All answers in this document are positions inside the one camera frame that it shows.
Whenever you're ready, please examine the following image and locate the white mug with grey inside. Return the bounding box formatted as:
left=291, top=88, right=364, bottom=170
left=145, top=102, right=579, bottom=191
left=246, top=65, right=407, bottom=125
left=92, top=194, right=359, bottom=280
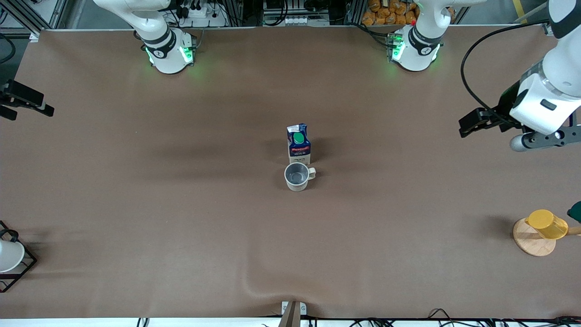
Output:
left=284, top=163, right=317, bottom=192

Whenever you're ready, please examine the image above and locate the white power strip with plugs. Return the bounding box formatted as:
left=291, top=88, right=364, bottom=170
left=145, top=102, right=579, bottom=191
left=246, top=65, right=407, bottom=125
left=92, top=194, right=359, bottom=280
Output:
left=175, top=0, right=229, bottom=28

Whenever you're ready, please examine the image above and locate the black wire rack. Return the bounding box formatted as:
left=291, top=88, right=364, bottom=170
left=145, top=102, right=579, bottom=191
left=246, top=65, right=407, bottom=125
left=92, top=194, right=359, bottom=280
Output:
left=0, top=221, right=38, bottom=293

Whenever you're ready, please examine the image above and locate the blue milk carton green cap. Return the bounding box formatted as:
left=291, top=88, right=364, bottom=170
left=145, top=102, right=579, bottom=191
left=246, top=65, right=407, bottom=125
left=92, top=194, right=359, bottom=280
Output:
left=286, top=124, right=312, bottom=166

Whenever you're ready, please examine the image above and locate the wooden mug stand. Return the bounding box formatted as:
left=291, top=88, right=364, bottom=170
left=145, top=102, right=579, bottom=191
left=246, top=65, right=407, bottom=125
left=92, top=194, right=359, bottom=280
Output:
left=513, top=218, right=581, bottom=257

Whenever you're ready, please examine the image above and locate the yellow plastic cup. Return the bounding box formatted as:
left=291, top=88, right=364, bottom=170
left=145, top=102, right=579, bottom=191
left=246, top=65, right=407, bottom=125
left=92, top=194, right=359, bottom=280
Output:
left=525, top=209, right=569, bottom=240

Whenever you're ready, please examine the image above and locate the bag of orange buns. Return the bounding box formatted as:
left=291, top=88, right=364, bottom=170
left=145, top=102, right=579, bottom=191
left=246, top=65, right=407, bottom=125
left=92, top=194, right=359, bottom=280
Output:
left=362, top=0, right=420, bottom=26

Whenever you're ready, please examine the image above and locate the metal table edge bracket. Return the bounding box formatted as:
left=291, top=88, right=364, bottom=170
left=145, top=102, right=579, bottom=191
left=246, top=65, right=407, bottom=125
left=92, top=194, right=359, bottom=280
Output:
left=278, top=301, right=307, bottom=327

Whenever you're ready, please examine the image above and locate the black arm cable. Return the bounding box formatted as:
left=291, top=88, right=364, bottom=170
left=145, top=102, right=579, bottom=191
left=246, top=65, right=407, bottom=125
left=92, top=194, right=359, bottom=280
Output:
left=0, top=33, right=17, bottom=64
left=461, top=20, right=552, bottom=125

